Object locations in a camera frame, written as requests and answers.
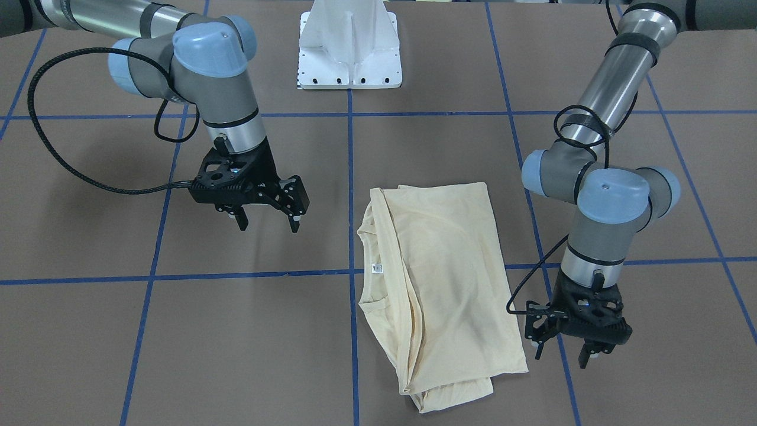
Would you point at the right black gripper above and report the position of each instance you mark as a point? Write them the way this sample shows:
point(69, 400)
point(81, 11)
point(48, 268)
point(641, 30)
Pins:
point(267, 167)

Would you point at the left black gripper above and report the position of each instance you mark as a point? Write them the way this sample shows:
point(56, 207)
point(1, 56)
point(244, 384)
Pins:
point(544, 323)

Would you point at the cream long-sleeve printed shirt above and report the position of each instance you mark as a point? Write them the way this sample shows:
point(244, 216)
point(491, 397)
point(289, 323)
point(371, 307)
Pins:
point(435, 292)

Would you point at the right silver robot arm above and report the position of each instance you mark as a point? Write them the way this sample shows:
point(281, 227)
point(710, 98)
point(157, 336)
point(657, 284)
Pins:
point(164, 52)

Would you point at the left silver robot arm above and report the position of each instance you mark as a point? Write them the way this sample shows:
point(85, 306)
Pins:
point(688, 283)

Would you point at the white camera mast with base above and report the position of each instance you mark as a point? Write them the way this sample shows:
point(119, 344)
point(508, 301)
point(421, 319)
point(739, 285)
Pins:
point(349, 45)

